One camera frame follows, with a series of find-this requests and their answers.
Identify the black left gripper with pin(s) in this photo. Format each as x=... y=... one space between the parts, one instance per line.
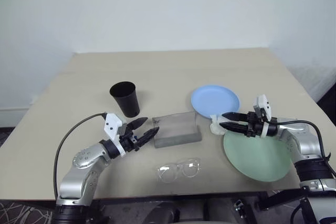
x=129 y=141

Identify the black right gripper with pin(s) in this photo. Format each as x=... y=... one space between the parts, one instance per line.
x=253 y=127

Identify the white tissue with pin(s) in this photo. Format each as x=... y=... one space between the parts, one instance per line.
x=215 y=127

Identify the light green plate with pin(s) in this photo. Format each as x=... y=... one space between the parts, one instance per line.
x=257 y=158

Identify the clear frame glasses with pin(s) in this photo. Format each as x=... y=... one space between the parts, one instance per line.
x=170 y=172

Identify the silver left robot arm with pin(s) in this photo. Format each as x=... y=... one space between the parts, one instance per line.
x=81 y=159

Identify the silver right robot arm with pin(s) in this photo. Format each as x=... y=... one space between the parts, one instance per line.
x=307 y=150

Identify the light blue plate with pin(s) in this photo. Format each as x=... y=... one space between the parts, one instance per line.
x=214 y=100

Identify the black plastic cup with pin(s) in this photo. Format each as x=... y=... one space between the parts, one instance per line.
x=127 y=103

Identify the small black connector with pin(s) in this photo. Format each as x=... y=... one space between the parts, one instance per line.
x=239 y=205

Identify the dark rounded shape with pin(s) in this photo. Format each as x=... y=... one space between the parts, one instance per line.
x=164 y=213

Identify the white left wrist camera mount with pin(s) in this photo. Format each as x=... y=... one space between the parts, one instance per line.
x=112 y=124

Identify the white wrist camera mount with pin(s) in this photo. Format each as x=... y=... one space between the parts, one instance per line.
x=265 y=106
x=112 y=124

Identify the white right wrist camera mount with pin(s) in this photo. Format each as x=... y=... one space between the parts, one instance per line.
x=265 y=106

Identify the black metal bracket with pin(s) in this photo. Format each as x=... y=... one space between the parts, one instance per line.
x=283 y=199

